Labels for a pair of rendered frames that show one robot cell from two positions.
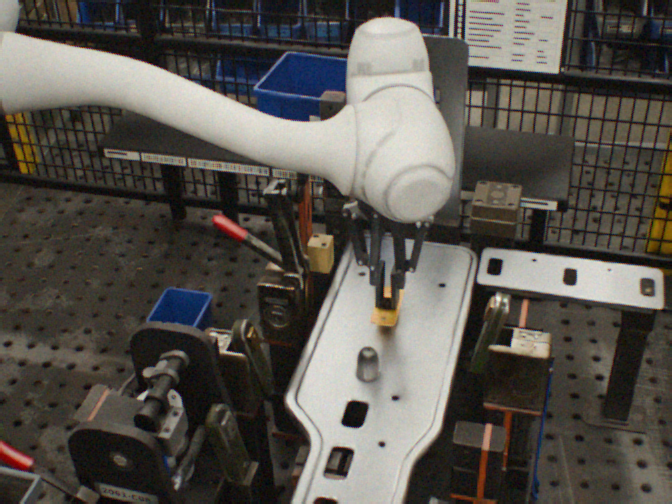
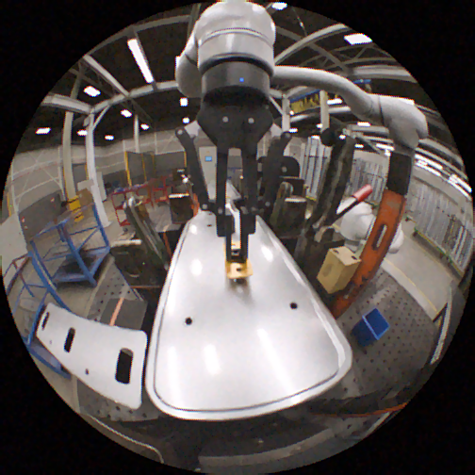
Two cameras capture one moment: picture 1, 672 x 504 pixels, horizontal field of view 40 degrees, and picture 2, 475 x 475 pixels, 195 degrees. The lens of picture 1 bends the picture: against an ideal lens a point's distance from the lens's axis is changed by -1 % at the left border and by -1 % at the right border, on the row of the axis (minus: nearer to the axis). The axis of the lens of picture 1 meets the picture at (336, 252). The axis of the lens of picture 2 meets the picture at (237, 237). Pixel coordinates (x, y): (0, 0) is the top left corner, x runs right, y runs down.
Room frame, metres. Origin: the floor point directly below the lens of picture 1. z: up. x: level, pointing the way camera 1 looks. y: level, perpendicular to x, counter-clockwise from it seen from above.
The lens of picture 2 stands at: (1.20, -0.14, 1.15)
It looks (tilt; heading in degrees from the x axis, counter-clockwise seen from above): 30 degrees down; 155
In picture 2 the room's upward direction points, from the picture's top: straight up
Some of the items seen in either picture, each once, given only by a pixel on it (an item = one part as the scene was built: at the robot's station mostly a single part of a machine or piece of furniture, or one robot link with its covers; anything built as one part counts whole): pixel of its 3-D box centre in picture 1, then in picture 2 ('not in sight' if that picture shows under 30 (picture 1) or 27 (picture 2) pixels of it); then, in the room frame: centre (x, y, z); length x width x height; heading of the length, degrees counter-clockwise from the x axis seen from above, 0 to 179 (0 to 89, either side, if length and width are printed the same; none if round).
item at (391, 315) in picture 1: (387, 303); (236, 254); (1.05, -0.07, 1.02); 0.08 x 0.04 x 0.01; 164
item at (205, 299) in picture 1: (182, 325); (369, 328); (1.33, 0.30, 0.74); 0.11 x 0.10 x 0.09; 164
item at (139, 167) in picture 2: not in sight; (144, 175); (-5.35, -1.39, 1.00); 3.44 x 0.14 x 2.00; 172
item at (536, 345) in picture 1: (511, 423); (155, 292); (0.94, -0.26, 0.87); 0.12 x 0.09 x 0.35; 74
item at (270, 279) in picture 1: (289, 357); (302, 293); (1.10, 0.08, 0.88); 0.07 x 0.06 x 0.35; 74
